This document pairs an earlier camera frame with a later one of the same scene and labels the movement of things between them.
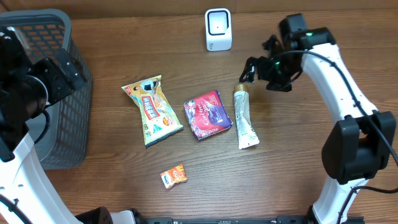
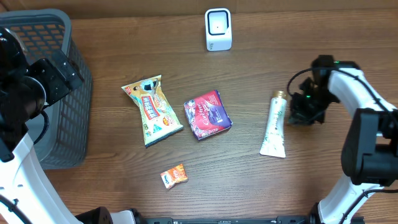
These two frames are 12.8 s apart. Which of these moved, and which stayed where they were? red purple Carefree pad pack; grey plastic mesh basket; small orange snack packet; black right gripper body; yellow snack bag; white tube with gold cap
Moved: black right gripper body; white tube with gold cap
Stayed: red purple Carefree pad pack; yellow snack bag; grey plastic mesh basket; small orange snack packet
